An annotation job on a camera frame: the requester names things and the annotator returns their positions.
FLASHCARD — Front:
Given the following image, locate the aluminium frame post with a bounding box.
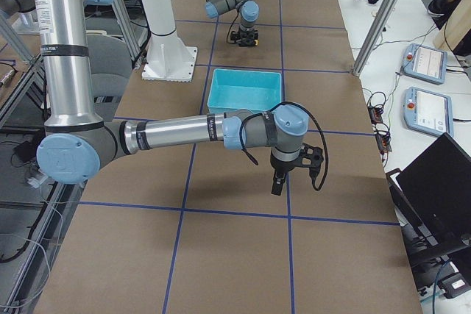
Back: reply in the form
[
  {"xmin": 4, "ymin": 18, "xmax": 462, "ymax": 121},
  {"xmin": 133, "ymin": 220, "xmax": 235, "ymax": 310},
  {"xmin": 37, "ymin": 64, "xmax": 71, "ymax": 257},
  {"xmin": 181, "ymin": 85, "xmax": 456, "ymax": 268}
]
[{"xmin": 352, "ymin": 0, "xmax": 397, "ymax": 76}]

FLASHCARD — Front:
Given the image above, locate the lower teach pendant tablet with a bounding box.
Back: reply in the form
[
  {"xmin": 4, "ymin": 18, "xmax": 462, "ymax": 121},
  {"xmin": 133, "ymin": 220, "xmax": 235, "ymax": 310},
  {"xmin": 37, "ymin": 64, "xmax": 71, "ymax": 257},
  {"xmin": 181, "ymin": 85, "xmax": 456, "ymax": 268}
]
[{"xmin": 403, "ymin": 87, "xmax": 454, "ymax": 137}]

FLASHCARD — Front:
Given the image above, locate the light blue plastic bin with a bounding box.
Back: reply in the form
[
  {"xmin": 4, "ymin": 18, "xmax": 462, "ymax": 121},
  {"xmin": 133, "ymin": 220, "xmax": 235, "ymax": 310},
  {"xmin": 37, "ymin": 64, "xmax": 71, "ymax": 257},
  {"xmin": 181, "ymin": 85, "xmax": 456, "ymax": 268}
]
[{"xmin": 207, "ymin": 68, "xmax": 283, "ymax": 113}]

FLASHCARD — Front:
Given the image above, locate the black laptop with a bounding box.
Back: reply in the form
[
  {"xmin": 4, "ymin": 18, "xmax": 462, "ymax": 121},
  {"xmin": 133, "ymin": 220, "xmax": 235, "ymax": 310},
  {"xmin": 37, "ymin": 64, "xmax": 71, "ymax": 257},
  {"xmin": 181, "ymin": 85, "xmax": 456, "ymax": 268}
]
[{"xmin": 386, "ymin": 133, "xmax": 470, "ymax": 273}]

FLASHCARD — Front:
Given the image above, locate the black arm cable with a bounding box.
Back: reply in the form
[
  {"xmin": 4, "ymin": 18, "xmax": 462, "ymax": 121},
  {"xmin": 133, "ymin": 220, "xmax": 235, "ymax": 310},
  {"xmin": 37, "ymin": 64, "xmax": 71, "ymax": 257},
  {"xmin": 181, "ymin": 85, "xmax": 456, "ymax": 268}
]
[{"xmin": 238, "ymin": 101, "xmax": 327, "ymax": 193}]

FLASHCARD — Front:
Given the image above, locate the teach pendant tablet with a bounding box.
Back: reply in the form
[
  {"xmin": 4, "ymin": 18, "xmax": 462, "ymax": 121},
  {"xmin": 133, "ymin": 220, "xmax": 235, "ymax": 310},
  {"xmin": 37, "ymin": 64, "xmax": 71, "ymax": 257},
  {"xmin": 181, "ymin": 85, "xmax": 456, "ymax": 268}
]
[
  {"xmin": 403, "ymin": 87, "xmax": 454, "ymax": 137},
  {"xmin": 401, "ymin": 43, "xmax": 447, "ymax": 85}
]

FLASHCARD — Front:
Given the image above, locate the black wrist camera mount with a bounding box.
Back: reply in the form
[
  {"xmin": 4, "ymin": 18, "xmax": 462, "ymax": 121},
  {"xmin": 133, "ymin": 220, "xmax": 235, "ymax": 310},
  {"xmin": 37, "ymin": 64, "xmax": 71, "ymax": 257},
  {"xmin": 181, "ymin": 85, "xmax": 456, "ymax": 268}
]
[{"xmin": 299, "ymin": 143, "xmax": 324, "ymax": 168}]

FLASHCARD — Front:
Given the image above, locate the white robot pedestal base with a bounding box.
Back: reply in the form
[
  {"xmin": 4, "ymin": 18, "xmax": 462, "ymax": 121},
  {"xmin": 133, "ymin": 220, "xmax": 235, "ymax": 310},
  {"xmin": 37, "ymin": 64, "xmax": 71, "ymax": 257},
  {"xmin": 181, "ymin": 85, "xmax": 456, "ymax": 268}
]
[{"xmin": 141, "ymin": 0, "xmax": 198, "ymax": 82}]

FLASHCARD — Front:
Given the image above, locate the upper teach pendant tablet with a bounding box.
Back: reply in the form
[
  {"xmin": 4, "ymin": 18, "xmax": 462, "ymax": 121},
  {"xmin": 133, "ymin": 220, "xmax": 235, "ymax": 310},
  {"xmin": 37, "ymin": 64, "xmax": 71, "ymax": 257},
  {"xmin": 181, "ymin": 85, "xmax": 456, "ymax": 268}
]
[{"xmin": 401, "ymin": 43, "xmax": 447, "ymax": 85}]

